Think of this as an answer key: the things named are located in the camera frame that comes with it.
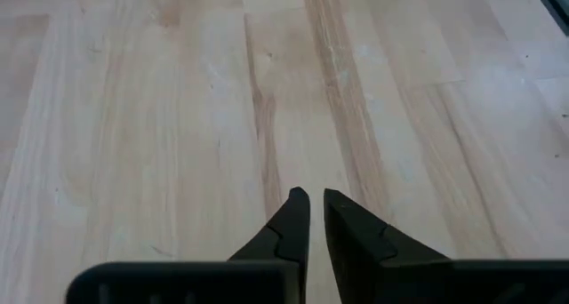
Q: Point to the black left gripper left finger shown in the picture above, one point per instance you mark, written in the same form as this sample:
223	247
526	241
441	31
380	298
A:
275	268

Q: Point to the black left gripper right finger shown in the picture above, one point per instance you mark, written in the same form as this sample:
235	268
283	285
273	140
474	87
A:
369	268

